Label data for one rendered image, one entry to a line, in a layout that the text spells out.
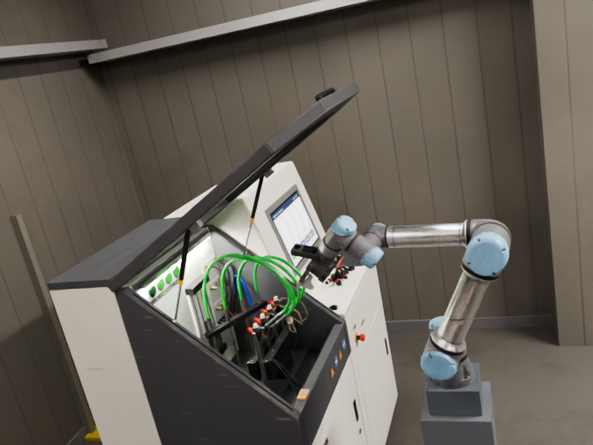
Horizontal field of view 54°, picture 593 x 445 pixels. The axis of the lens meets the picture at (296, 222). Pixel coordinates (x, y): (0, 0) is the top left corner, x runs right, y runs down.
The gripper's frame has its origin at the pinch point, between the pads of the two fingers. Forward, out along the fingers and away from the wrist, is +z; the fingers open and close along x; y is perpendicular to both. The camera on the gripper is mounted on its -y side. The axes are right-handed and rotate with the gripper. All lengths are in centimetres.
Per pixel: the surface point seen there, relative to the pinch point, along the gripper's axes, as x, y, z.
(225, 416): -43, 5, 33
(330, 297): 43, 16, 47
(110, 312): -41, -49, 26
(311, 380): -17.2, 24.3, 24.0
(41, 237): 43, -149, 152
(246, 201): 37, -39, 19
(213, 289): 9, -30, 48
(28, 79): 95, -212, 96
